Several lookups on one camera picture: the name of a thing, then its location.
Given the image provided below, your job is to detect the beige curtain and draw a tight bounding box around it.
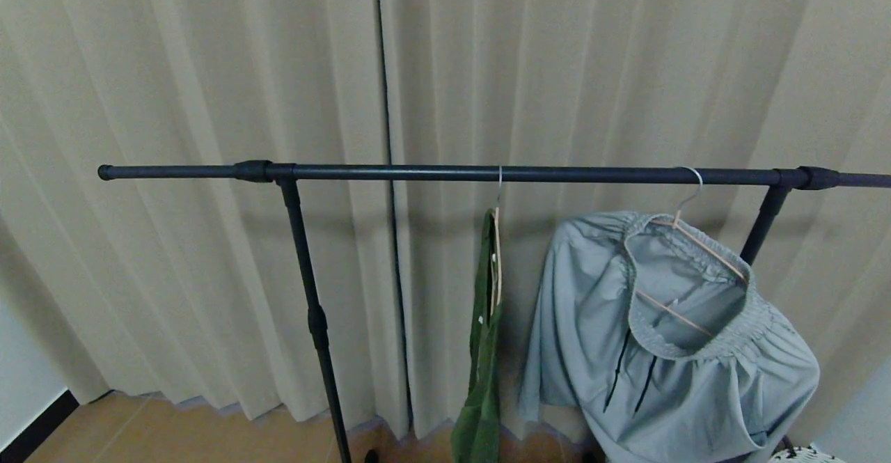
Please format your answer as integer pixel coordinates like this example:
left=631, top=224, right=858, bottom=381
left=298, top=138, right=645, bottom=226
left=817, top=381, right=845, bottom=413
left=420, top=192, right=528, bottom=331
left=0, top=0, right=891, bottom=446

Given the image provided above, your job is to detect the white laundry basket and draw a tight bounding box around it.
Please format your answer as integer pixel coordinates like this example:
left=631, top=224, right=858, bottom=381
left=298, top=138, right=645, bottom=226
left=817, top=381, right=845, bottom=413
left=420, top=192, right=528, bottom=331
left=766, top=444, right=846, bottom=463

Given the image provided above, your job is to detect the pink clothes hanger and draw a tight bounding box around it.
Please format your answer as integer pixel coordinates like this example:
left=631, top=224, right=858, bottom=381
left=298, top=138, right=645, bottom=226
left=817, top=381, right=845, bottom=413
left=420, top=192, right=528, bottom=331
left=633, top=166, right=749, bottom=338
left=489, top=165, right=503, bottom=317

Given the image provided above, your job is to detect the black clothes rack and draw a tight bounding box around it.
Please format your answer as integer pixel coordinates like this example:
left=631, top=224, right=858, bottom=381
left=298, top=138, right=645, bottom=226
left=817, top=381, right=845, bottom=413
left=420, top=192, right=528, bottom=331
left=97, top=159, right=891, bottom=463

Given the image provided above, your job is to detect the pale grey garment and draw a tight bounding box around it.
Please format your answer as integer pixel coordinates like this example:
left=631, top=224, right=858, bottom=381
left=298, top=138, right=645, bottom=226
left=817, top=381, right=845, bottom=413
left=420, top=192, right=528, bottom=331
left=517, top=211, right=821, bottom=463

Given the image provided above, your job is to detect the green shirt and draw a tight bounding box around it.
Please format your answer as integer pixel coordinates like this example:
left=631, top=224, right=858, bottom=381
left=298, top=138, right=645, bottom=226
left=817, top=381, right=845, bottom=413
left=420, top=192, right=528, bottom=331
left=450, top=207, right=503, bottom=463

